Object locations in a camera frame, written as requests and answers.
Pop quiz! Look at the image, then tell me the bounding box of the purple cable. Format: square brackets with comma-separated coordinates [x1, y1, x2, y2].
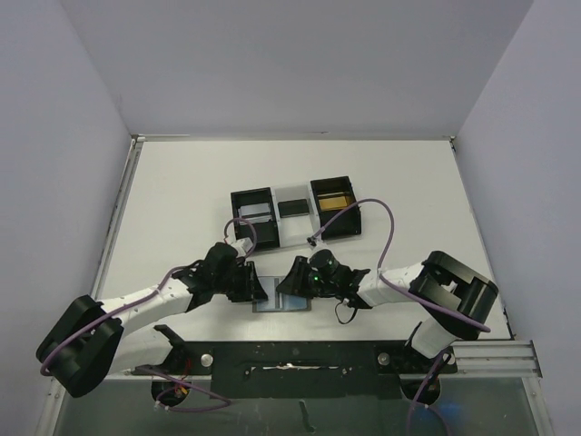
[39, 216, 260, 413]
[306, 197, 492, 436]

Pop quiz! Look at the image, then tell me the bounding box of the black white three-bin tray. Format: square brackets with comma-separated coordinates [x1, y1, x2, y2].
[231, 176, 362, 252]

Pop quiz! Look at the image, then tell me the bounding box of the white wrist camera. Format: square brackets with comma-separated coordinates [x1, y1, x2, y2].
[224, 237, 255, 257]
[307, 236, 328, 253]

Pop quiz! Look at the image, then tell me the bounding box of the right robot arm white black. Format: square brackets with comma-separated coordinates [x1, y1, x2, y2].
[276, 249, 498, 359]

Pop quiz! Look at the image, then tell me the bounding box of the grey leather card holder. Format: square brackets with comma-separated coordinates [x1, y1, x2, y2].
[252, 276, 311, 313]

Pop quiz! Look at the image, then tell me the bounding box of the silver card in left bin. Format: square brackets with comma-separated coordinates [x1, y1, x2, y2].
[239, 203, 272, 223]

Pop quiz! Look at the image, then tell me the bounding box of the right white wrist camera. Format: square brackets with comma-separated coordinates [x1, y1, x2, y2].
[307, 236, 328, 253]

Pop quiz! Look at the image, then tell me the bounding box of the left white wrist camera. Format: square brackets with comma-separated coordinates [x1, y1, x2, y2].
[224, 237, 255, 257]

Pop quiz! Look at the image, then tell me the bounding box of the aluminium frame rail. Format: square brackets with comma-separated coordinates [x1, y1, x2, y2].
[443, 340, 543, 379]

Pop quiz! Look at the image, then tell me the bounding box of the gold card in right bin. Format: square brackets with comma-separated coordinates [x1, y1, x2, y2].
[317, 193, 354, 213]

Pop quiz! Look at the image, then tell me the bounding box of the black card in middle bin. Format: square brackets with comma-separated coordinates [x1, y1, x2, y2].
[278, 199, 310, 218]

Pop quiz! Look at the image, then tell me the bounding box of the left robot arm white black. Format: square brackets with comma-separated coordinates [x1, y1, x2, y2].
[35, 243, 268, 398]

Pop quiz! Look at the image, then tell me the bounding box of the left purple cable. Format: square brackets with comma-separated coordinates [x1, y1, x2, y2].
[39, 216, 260, 413]

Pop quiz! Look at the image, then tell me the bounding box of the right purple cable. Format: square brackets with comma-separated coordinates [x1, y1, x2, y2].
[306, 197, 492, 436]

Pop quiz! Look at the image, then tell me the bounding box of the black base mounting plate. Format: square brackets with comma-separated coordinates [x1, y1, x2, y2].
[132, 341, 458, 405]

